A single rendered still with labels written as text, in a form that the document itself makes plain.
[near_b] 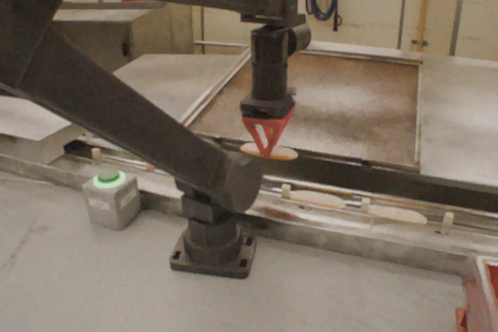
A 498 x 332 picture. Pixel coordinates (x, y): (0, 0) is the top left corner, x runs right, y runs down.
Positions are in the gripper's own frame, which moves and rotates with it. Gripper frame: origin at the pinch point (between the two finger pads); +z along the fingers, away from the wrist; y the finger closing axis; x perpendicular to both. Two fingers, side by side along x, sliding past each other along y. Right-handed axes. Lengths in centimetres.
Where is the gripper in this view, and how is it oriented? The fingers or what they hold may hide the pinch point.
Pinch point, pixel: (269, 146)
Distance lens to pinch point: 70.4
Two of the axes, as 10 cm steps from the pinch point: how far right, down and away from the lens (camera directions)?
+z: 0.1, 8.9, 4.5
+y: 3.5, -4.2, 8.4
